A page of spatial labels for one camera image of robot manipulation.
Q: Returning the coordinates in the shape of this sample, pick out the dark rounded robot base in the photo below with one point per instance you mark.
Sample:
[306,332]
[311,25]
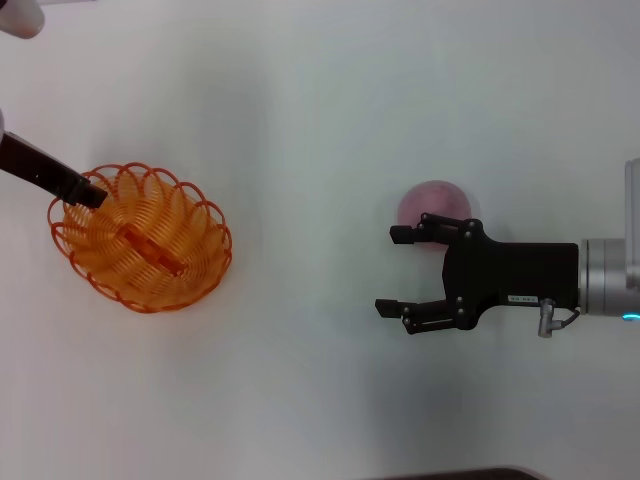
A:
[465,475]

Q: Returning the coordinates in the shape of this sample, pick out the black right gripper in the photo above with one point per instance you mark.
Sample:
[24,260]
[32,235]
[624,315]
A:
[520,275]

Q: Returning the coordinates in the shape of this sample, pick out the orange plastic woven basket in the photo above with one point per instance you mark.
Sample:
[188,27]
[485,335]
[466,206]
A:
[150,247]

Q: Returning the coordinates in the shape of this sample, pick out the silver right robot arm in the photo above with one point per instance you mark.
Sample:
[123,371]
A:
[605,275]

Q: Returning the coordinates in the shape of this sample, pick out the pink peach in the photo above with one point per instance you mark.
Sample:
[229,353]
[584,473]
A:
[435,197]

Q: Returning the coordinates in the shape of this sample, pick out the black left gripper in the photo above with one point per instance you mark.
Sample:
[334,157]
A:
[15,152]

